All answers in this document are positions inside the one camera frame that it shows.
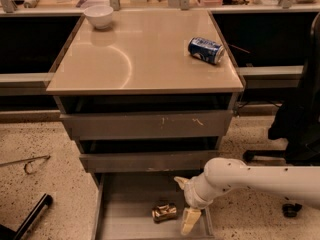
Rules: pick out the metal hook tool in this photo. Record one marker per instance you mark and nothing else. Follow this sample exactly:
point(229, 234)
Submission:
point(24, 161)

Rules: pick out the grey drawer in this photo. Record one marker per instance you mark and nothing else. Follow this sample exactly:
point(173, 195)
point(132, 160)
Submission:
point(125, 203)
point(147, 125)
point(146, 162)

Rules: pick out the black office chair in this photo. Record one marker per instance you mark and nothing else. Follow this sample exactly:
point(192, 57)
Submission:
point(297, 119)

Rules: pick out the grey middle drawer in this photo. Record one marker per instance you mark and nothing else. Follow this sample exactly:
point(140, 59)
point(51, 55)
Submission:
point(146, 162)

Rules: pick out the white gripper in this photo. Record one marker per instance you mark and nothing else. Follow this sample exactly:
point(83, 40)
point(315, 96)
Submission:
point(191, 192)

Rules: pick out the white bowl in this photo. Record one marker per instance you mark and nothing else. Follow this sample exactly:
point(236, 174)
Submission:
point(99, 16)

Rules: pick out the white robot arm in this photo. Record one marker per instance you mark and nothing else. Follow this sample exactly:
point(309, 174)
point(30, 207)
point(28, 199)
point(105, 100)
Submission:
point(222, 175)

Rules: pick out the blue soda can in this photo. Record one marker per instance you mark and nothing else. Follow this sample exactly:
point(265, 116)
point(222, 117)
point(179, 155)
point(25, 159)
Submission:
point(206, 50)

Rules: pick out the grey drawer cabinet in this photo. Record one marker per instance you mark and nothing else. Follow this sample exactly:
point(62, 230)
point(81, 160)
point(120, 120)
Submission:
point(142, 64)

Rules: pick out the grey bottom drawer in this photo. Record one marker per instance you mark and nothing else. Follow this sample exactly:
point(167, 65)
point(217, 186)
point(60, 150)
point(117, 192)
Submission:
point(125, 203)

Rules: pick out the grey top drawer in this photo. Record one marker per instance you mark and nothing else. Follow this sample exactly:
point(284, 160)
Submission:
point(147, 125)

